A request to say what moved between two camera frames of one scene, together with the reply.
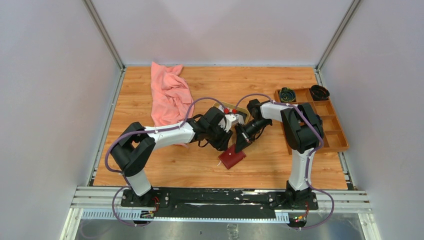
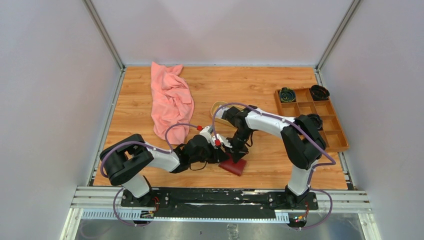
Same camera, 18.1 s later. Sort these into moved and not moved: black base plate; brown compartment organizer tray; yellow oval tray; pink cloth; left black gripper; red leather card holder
Moved: red leather card holder; left black gripper
Not moved: black base plate; pink cloth; yellow oval tray; brown compartment organizer tray
